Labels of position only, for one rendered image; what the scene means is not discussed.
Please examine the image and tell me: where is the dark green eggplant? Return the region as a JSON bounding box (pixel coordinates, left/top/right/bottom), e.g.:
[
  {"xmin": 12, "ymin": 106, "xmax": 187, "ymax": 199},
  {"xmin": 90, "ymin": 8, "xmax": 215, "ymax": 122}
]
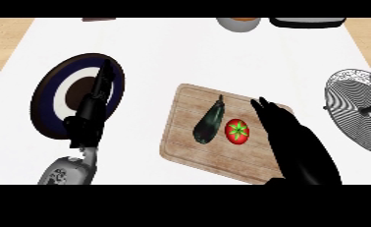
[{"xmin": 192, "ymin": 94, "xmax": 229, "ymax": 145}]

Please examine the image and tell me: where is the red tomato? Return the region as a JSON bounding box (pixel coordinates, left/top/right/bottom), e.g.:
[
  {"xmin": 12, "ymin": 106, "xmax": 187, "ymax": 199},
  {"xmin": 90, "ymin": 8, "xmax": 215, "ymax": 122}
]
[{"xmin": 224, "ymin": 118, "xmax": 251, "ymax": 146}]

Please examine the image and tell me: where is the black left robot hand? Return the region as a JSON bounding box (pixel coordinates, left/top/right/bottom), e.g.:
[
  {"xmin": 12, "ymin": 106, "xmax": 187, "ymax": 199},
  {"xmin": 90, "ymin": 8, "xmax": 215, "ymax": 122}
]
[{"xmin": 62, "ymin": 58, "xmax": 117, "ymax": 149}]

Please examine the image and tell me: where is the grey bowl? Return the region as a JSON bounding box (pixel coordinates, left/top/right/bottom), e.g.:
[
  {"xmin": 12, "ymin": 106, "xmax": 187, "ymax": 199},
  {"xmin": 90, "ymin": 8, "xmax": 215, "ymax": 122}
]
[{"xmin": 215, "ymin": 17, "xmax": 262, "ymax": 33}]

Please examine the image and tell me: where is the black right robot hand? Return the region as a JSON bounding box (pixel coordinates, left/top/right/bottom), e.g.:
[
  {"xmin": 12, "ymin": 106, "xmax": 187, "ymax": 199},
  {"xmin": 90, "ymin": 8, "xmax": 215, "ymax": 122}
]
[{"xmin": 249, "ymin": 96, "xmax": 343, "ymax": 186}]

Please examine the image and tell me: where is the blue and white plate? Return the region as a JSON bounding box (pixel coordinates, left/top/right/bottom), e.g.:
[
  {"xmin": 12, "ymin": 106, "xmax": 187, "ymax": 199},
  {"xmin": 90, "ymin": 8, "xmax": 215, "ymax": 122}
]
[{"xmin": 30, "ymin": 52, "xmax": 128, "ymax": 140}]

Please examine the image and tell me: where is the wooden cutting board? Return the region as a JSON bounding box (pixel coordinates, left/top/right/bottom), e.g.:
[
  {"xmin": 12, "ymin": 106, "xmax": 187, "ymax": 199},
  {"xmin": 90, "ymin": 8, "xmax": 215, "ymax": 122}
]
[{"xmin": 158, "ymin": 83, "xmax": 296, "ymax": 185}]

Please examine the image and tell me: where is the dark brown flat object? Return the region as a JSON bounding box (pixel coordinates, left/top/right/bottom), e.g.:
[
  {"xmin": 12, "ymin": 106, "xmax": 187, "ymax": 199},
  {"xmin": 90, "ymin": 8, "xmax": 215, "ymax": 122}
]
[{"xmin": 81, "ymin": 17, "xmax": 118, "ymax": 23}]

